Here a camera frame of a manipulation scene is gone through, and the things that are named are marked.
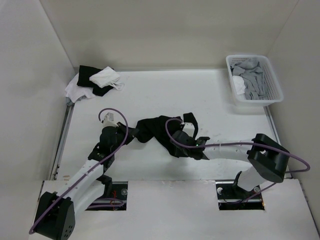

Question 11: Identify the black tank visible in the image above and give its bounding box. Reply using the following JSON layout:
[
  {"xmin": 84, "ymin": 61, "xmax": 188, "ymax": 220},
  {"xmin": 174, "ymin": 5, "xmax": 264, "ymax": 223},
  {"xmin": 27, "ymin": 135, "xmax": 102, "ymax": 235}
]
[
  {"xmin": 134, "ymin": 112, "xmax": 201, "ymax": 159},
  {"xmin": 77, "ymin": 65, "xmax": 114, "ymax": 97}
]

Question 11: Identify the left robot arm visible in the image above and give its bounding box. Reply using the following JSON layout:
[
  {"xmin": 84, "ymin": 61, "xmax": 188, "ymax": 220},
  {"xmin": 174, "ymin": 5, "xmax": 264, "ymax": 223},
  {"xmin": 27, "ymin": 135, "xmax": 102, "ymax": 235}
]
[{"xmin": 29, "ymin": 122, "xmax": 139, "ymax": 240}]

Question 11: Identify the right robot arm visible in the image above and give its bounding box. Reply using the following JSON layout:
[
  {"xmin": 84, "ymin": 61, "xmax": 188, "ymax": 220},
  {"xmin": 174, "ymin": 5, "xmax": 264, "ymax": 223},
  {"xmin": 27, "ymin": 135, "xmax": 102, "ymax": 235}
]
[{"xmin": 169, "ymin": 130, "xmax": 289, "ymax": 198}]

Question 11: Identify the white tank top underneath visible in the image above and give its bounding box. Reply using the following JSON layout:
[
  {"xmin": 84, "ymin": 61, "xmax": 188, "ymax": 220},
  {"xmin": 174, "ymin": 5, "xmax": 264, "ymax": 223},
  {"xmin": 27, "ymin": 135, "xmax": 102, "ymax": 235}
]
[{"xmin": 65, "ymin": 73, "xmax": 95, "ymax": 104}]

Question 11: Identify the folded white tank top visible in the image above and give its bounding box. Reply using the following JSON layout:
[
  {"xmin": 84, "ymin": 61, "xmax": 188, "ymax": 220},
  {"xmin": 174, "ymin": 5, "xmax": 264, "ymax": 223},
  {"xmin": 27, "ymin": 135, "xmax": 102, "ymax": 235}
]
[{"xmin": 89, "ymin": 66, "xmax": 125, "ymax": 91}]

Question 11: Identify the folded black tank top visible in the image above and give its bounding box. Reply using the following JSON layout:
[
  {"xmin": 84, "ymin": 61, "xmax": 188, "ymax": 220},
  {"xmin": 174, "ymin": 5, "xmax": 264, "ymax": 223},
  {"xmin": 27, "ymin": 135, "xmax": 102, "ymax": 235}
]
[{"xmin": 77, "ymin": 65, "xmax": 114, "ymax": 97}]

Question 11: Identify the white tank top in basket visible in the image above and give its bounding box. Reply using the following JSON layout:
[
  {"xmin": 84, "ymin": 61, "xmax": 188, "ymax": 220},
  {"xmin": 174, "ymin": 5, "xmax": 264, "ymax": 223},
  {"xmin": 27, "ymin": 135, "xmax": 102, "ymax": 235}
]
[{"xmin": 232, "ymin": 75, "xmax": 246, "ymax": 95}]

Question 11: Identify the grey tank top in basket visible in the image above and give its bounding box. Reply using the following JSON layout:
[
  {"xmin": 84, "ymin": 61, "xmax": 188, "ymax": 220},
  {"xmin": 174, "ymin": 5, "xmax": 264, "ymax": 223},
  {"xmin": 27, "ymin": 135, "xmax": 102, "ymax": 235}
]
[{"xmin": 230, "ymin": 58, "xmax": 267, "ymax": 100}]

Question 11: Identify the white plastic laundry basket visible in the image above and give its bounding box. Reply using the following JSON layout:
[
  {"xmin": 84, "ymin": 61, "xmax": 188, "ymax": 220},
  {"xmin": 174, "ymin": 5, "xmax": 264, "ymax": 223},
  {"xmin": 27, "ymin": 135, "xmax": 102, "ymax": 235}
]
[{"xmin": 225, "ymin": 54, "xmax": 284, "ymax": 107}]

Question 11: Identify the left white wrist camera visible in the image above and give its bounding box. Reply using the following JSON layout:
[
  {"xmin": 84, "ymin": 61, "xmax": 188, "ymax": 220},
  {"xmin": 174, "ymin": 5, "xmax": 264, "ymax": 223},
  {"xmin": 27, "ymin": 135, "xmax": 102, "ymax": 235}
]
[{"xmin": 102, "ymin": 112, "xmax": 118, "ymax": 128}]

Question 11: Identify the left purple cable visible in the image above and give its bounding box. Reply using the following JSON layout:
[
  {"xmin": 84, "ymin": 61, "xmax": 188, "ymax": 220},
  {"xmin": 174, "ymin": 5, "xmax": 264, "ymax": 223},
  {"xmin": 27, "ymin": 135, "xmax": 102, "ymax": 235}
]
[{"xmin": 28, "ymin": 107, "xmax": 130, "ymax": 235}]

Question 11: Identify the purple cable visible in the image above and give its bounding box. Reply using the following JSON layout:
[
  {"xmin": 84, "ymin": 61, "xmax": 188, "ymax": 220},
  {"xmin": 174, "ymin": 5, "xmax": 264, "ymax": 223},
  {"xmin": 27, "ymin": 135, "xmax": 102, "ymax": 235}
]
[
  {"xmin": 28, "ymin": 107, "xmax": 130, "ymax": 235},
  {"xmin": 165, "ymin": 117, "xmax": 311, "ymax": 204}
]

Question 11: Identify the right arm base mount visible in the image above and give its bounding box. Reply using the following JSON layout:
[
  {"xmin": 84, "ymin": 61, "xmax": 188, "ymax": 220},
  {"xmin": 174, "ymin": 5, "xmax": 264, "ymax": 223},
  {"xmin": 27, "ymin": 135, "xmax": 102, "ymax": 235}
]
[{"xmin": 215, "ymin": 173, "xmax": 265, "ymax": 211}]

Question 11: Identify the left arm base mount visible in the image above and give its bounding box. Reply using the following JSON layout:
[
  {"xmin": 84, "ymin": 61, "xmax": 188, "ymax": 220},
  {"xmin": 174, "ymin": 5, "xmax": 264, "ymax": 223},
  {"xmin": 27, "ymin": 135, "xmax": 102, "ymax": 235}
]
[{"xmin": 87, "ymin": 175, "xmax": 129, "ymax": 211}]

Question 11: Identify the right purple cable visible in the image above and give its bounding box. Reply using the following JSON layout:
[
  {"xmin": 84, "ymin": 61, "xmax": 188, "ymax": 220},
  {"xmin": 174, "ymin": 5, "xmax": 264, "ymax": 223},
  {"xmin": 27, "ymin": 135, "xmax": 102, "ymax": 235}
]
[{"xmin": 165, "ymin": 117, "xmax": 311, "ymax": 204}]

